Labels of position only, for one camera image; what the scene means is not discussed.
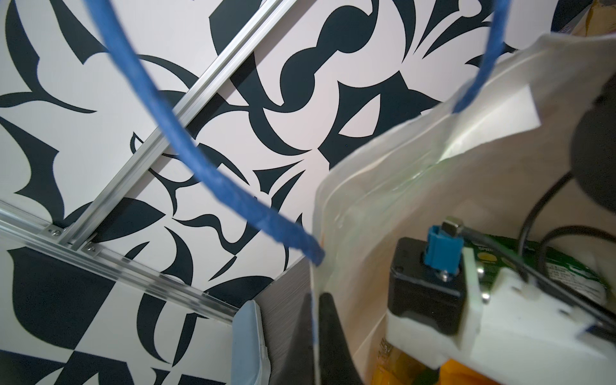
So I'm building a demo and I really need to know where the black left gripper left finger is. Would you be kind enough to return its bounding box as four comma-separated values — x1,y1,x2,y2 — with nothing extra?
274,294,314,385

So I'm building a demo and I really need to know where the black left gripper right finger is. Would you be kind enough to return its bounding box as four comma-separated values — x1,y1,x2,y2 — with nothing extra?
319,293,364,384

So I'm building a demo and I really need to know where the yellow snack packet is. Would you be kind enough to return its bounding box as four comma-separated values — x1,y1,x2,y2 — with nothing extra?
371,338,497,385

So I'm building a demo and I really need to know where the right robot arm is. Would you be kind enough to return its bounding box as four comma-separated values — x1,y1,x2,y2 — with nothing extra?
569,76,615,213

